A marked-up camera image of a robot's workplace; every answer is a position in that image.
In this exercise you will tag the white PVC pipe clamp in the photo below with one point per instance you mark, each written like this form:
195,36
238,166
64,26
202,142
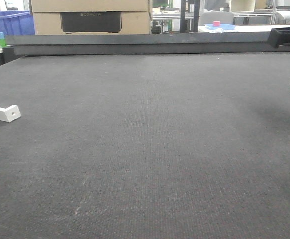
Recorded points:
10,113

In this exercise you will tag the black foam board strip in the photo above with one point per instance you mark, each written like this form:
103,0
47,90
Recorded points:
185,43

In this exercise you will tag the blue tray with pink cube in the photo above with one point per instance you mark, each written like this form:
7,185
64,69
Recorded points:
217,25

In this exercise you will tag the grey office chair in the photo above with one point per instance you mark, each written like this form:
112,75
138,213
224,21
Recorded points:
211,16

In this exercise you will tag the lower cardboard box black print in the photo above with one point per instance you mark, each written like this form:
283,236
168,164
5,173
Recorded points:
132,23

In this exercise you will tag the upper cardboard box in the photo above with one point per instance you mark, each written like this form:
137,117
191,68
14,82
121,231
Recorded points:
90,5

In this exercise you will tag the blue plastic crate background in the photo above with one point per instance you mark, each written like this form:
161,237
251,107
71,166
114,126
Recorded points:
16,23

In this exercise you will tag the green and blue block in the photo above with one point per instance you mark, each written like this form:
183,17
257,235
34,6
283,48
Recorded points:
2,40

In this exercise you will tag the black vertical post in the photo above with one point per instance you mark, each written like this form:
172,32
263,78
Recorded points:
185,15

